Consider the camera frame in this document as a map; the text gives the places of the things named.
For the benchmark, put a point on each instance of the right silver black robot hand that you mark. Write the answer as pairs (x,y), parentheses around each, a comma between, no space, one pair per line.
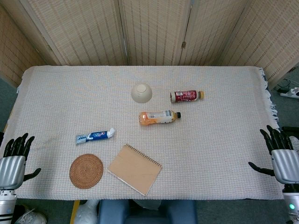
(286,165)

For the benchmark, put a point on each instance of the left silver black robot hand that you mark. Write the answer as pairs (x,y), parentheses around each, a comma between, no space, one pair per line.
(11,168)

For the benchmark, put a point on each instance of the blue white toothpaste tube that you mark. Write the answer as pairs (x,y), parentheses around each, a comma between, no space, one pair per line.
(95,135)

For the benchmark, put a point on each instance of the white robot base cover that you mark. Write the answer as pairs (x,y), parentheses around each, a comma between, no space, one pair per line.
(86,213)

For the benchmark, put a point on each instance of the orange juice bottle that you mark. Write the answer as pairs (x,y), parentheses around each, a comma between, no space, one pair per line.
(156,117)

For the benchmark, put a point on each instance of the white sneaker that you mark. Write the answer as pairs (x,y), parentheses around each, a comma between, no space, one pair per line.
(294,141)
(30,217)

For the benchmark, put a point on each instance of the white power strip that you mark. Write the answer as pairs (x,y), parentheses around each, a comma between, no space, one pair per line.
(290,93)

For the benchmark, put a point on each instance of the round woven rattan coaster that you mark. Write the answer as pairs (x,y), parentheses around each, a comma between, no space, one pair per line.
(86,171)

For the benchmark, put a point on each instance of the yellow floor tape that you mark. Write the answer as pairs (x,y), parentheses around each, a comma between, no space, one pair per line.
(74,212)

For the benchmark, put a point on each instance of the white woven tablecloth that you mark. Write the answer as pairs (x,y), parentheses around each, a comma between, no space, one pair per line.
(198,144)

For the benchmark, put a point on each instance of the red label drink bottle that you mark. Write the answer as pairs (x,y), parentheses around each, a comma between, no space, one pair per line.
(185,96)

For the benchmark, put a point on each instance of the brown spiral notebook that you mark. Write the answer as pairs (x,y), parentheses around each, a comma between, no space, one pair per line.
(135,169)

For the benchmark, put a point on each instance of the blue padded seat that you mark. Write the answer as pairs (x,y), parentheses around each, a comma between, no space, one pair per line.
(144,213)

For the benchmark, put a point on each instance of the upturned cream ceramic bowl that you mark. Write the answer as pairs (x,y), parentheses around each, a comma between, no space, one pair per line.
(141,93)

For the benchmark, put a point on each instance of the metal screen hinge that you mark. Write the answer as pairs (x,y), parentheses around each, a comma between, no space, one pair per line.
(183,45)

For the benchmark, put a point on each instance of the beige woven folding screen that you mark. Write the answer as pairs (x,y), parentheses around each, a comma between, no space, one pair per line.
(151,30)

